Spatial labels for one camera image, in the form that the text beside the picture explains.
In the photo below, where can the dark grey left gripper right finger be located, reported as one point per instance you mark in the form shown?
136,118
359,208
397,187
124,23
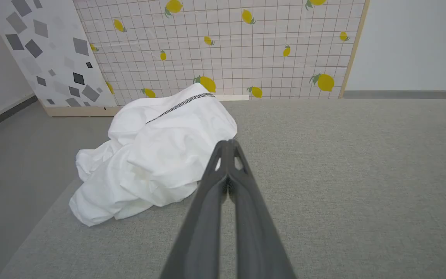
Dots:
256,232

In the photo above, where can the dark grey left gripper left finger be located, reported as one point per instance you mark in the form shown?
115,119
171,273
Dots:
203,217

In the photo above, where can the white garment with black stitching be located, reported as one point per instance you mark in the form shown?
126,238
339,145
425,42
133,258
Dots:
161,155

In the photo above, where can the grey fabric sofa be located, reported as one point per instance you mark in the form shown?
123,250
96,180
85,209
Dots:
343,174

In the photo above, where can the white flat strip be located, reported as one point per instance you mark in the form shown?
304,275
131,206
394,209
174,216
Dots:
232,98

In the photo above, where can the lemon print grid panel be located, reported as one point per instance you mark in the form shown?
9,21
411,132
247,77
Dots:
246,58

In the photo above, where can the grey terrazzo print panel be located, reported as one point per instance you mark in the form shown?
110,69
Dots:
52,46

